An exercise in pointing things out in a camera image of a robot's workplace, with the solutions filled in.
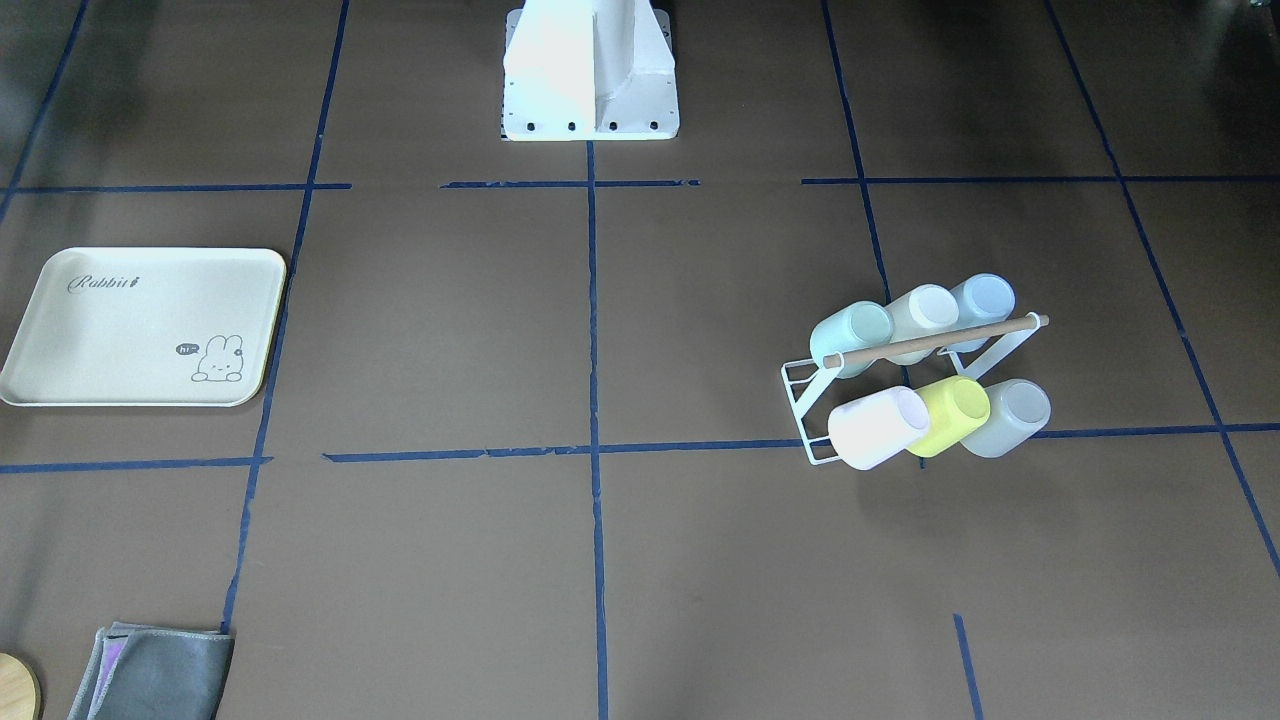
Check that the mint green cup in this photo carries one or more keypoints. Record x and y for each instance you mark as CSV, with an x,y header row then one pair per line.
x,y
863,324

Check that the cream rabbit tray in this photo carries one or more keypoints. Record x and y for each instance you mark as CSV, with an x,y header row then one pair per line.
x,y
146,327

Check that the pink cup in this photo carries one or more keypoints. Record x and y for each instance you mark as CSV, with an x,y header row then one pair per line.
x,y
871,429

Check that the beige cup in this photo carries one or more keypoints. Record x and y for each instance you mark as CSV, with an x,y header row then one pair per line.
x,y
928,309

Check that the yellow cup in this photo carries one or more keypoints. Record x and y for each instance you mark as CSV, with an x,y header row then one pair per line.
x,y
956,406

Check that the light blue cup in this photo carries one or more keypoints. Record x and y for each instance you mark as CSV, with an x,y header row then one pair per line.
x,y
982,299

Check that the grey cup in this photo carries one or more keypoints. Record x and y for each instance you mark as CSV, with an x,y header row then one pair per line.
x,y
1017,409

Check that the grey folded cloth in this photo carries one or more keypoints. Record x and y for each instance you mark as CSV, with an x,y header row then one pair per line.
x,y
139,671

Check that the wooden mug tree stand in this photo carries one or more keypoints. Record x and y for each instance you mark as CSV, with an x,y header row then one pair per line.
x,y
20,691

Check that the white wire cup rack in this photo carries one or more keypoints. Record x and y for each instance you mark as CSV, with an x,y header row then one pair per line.
x,y
804,382

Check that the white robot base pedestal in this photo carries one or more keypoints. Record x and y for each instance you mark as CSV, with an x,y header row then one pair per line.
x,y
589,71

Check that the wooden rack handle rod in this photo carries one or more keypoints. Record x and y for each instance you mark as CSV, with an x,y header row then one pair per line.
x,y
931,342

